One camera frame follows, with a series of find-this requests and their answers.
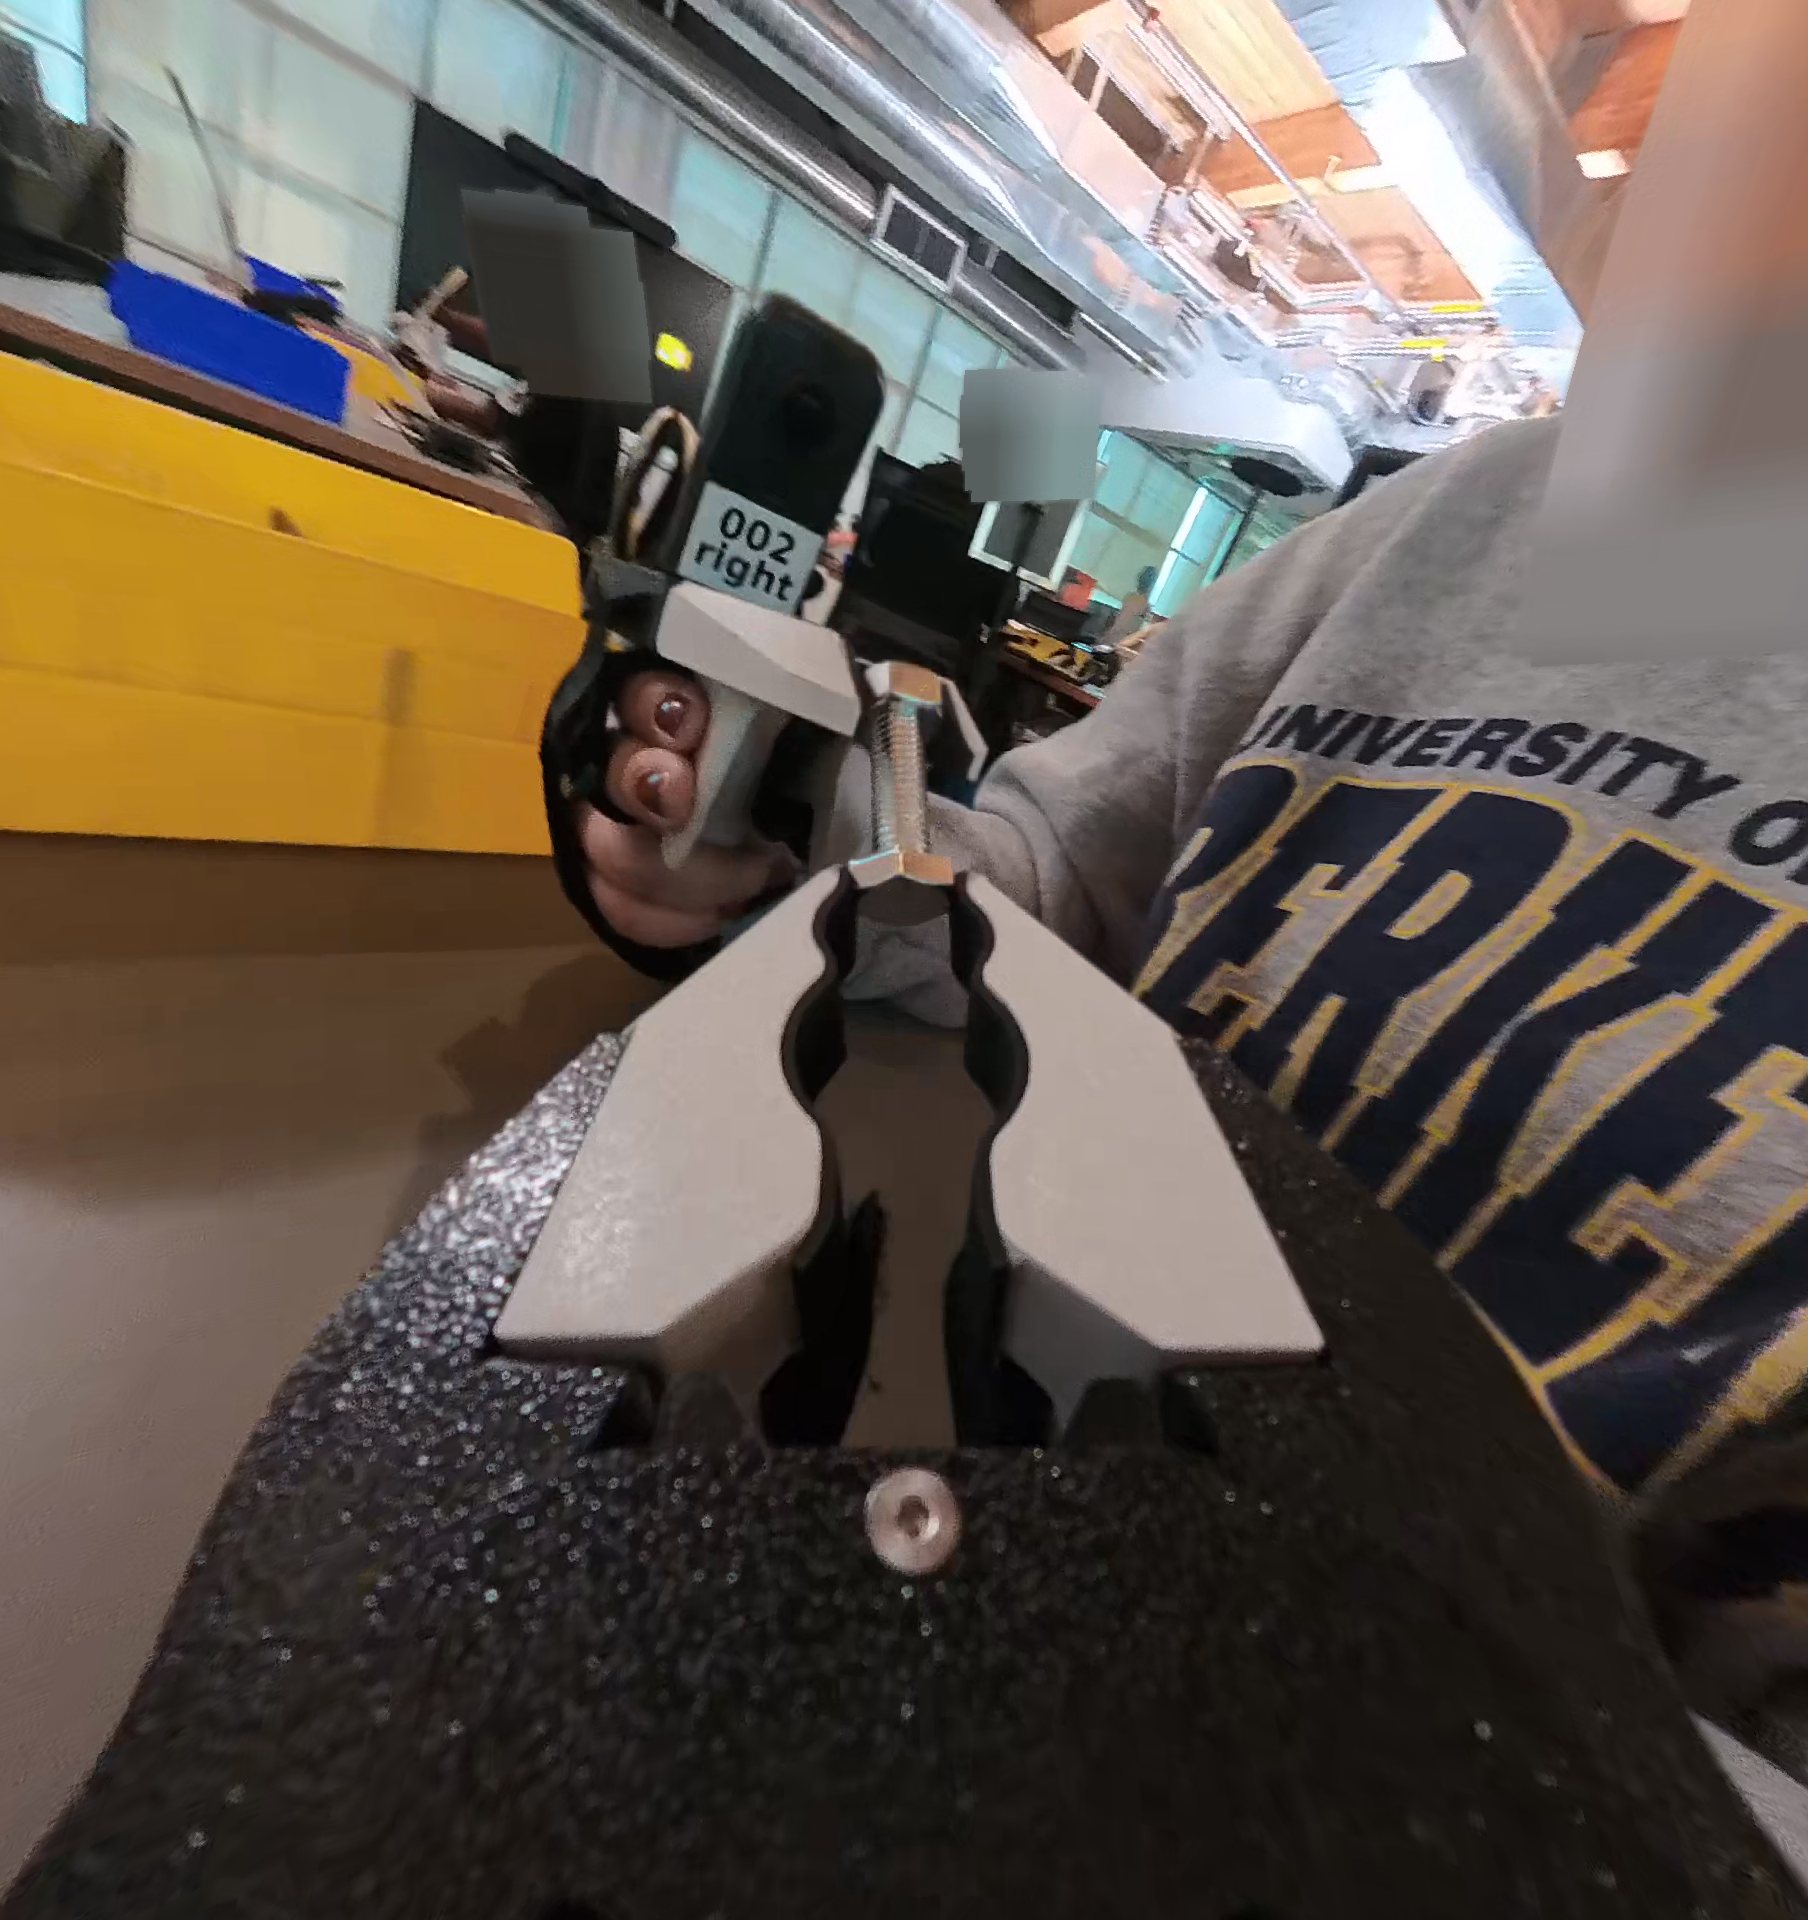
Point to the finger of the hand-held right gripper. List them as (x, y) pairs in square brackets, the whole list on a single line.
[(957, 735), (754, 652)]

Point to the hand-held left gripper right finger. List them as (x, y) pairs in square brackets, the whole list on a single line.
[(1129, 1185)]

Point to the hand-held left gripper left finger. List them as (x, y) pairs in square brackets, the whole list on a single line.
[(665, 1153)]

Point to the silver steel bolt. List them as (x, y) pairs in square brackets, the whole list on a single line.
[(901, 796)]

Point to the person's right forearm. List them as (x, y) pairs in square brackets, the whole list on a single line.
[(1055, 816)]

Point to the person's right hand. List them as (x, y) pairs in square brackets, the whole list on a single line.
[(642, 854)]

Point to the black computer monitor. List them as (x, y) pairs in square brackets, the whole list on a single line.
[(920, 540)]

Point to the yellow plastic bin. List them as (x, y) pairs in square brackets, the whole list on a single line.
[(244, 630)]

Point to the blue plastic bin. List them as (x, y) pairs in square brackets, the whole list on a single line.
[(229, 337)]

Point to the black equipment box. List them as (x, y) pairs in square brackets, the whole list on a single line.
[(20, 179)]

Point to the silver ventilation duct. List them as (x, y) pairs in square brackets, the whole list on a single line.
[(845, 135)]

